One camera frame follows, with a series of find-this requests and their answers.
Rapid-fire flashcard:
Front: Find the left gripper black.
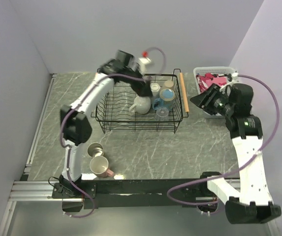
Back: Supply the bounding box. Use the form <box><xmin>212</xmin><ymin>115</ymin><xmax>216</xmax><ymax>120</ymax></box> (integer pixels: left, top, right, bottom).
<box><xmin>122</xmin><ymin>63</ymin><xmax>153</xmax><ymax>97</ymax></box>

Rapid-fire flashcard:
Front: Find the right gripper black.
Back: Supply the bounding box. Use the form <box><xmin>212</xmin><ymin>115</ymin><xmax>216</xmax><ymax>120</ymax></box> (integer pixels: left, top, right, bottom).
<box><xmin>188</xmin><ymin>83</ymin><xmax>234</xmax><ymax>117</ymax></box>

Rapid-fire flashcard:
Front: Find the white faceted mug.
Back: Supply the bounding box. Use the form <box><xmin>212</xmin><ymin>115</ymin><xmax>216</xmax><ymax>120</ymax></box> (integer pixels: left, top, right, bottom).
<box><xmin>150</xmin><ymin>83</ymin><xmax>161</xmax><ymax>99</ymax></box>

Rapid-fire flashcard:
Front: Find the beige mug white inside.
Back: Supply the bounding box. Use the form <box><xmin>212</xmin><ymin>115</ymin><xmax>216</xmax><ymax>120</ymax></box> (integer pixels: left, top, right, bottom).
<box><xmin>129</xmin><ymin>96</ymin><xmax>151</xmax><ymax>115</ymax></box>

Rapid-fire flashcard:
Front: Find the blue butterfly mug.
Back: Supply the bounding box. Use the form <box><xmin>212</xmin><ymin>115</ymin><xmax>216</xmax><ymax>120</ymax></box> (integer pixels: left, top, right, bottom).
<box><xmin>152</xmin><ymin>88</ymin><xmax>176</xmax><ymax>111</ymax></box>

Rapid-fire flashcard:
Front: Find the beige handleless cup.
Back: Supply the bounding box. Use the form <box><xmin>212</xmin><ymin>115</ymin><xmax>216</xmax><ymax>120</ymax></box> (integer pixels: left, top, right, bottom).
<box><xmin>162</xmin><ymin>80</ymin><xmax>175</xmax><ymax>90</ymax></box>

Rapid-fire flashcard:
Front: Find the clear glass cup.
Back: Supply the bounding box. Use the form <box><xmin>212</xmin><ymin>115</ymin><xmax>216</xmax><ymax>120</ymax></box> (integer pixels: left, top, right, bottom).
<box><xmin>155</xmin><ymin>107</ymin><xmax>169</xmax><ymax>121</ymax></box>

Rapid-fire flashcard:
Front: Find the steel cup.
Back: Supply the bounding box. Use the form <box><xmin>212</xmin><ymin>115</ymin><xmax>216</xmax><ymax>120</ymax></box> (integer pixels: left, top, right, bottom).
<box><xmin>87</xmin><ymin>143</ymin><xmax>104</xmax><ymax>158</ymax></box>

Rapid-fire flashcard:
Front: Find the pink mug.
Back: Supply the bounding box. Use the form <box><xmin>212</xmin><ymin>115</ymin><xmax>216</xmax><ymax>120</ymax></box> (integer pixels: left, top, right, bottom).
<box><xmin>90</xmin><ymin>156</ymin><xmax>115</xmax><ymax>177</ymax></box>

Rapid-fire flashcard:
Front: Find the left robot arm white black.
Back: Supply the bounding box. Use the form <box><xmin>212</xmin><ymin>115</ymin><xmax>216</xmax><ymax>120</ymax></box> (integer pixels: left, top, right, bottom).
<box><xmin>59</xmin><ymin>50</ymin><xmax>153</xmax><ymax>198</ymax></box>

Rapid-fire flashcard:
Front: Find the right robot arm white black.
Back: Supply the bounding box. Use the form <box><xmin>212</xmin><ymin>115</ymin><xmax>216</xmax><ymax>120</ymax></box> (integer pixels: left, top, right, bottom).
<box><xmin>190</xmin><ymin>83</ymin><xmax>282</xmax><ymax>224</ymax></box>

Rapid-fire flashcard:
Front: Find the pink camouflage cloth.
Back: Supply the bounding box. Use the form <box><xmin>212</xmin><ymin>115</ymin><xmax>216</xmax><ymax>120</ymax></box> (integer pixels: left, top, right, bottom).
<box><xmin>195</xmin><ymin>73</ymin><xmax>227</xmax><ymax>93</ymax></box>

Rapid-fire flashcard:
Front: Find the white plastic basket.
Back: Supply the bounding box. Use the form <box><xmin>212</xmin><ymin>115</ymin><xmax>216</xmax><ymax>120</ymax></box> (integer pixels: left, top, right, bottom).
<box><xmin>192</xmin><ymin>66</ymin><xmax>237</xmax><ymax>119</ymax></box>

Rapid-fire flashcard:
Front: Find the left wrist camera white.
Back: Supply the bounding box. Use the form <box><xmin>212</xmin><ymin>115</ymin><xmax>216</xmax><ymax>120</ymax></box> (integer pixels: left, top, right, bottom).
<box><xmin>137</xmin><ymin>51</ymin><xmax>153</xmax><ymax>75</ymax></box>

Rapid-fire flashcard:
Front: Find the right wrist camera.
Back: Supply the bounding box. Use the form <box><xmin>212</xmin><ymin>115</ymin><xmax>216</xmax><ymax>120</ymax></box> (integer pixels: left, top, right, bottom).
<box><xmin>220</xmin><ymin>72</ymin><xmax>239</xmax><ymax>92</ymax></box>

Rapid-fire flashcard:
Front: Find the black wire dish rack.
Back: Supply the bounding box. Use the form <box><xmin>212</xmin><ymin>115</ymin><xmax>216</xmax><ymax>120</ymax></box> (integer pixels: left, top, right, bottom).
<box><xmin>92</xmin><ymin>69</ymin><xmax>189</xmax><ymax>132</ymax></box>

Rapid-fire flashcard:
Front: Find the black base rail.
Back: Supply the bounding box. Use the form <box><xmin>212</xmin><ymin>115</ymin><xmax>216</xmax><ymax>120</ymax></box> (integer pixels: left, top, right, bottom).
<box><xmin>52</xmin><ymin>178</ymin><xmax>215</xmax><ymax>209</ymax></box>

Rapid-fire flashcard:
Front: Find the aluminium frame rail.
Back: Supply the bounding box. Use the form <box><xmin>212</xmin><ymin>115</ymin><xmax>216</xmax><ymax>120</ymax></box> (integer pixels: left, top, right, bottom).
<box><xmin>0</xmin><ymin>181</ymin><xmax>81</xmax><ymax>236</ymax></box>

